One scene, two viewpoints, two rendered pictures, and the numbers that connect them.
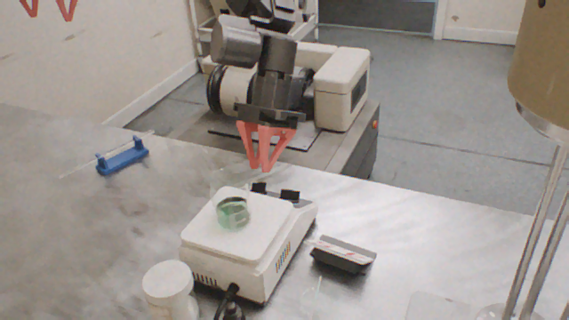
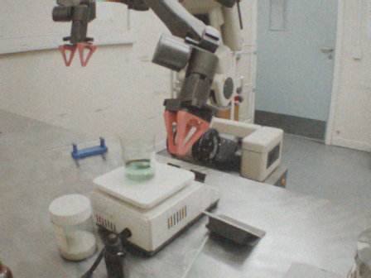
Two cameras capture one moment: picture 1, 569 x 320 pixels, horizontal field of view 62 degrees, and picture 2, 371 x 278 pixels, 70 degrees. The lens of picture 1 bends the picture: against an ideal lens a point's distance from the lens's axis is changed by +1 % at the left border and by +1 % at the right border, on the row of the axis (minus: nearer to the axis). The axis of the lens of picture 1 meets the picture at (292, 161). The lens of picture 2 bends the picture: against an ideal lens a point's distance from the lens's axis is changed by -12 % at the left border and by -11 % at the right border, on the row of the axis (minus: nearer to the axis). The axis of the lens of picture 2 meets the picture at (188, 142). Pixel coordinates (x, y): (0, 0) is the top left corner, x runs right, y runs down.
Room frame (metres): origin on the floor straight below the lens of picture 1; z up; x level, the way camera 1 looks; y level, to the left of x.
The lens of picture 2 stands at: (0.09, -0.06, 1.04)
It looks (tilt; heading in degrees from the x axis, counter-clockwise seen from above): 19 degrees down; 10
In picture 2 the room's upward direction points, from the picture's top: straight up
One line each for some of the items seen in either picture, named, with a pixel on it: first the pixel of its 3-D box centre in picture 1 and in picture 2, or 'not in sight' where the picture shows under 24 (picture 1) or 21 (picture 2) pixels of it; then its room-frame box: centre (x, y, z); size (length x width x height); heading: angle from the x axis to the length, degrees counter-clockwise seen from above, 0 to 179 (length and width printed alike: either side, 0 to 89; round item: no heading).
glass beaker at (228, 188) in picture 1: (228, 199); (137, 155); (0.48, 0.09, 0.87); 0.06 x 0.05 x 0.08; 107
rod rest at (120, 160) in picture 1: (121, 153); (89, 146); (0.77, 0.33, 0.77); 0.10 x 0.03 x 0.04; 136
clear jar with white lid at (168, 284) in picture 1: (172, 299); (74, 227); (0.39, 0.16, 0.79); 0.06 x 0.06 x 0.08
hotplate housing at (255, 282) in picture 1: (250, 232); (156, 197); (0.51, 0.07, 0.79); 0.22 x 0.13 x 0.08; 154
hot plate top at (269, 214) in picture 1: (238, 221); (143, 179); (0.48, 0.08, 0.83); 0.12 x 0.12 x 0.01; 64
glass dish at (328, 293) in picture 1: (317, 298); (201, 256); (0.41, -0.02, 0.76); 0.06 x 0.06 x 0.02
